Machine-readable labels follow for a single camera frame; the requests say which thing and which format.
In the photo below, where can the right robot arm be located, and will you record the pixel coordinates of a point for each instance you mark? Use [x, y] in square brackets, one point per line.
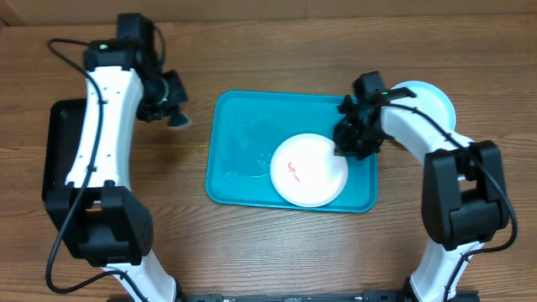
[464, 205]

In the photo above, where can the white plate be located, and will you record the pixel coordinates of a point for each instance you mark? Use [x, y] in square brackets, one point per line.
[306, 172]

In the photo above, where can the light blue plate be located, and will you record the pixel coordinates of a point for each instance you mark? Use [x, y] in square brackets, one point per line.
[432, 101]

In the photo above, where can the black rectangular plastic bin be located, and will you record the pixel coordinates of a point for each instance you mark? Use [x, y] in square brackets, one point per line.
[64, 133]

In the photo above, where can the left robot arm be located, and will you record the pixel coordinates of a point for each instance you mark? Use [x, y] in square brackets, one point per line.
[86, 190]

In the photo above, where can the green and pink sponge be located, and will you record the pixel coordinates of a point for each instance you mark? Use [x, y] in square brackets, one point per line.
[178, 120]

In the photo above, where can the teal plastic serving tray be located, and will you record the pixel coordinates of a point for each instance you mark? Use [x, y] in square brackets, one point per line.
[247, 128]

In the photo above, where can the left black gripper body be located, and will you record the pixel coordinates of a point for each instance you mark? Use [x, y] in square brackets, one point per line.
[165, 101]

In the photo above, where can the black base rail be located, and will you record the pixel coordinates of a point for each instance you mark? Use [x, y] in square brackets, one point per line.
[285, 298]

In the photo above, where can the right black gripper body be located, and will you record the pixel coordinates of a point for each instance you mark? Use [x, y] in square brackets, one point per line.
[362, 142]

